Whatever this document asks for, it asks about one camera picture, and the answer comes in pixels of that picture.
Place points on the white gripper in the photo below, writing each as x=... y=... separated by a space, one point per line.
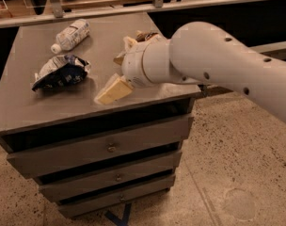
x=133 y=64

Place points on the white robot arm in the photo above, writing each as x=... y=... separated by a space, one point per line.
x=198 y=53

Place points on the brown chip bag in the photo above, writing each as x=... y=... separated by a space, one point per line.
x=144 y=36

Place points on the blue chip bag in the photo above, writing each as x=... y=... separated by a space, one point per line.
x=61 y=71

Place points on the white plastic bottle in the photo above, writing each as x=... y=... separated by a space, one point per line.
x=71 y=36

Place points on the grey drawer cabinet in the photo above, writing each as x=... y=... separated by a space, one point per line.
x=52 y=117

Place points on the top grey drawer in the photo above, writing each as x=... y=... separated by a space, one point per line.
x=50 y=159

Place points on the grey drawer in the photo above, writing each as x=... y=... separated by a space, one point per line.
x=110 y=177
x=118 y=196
x=50 y=159

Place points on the grey metal railing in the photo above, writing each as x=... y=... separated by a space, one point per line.
x=133 y=3

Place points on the middle grey drawer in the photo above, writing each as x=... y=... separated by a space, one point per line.
x=110 y=177

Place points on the bottom grey drawer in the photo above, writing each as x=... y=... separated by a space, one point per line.
x=118 y=196

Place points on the grey low ledge beam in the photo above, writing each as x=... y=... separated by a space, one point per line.
x=275 y=50

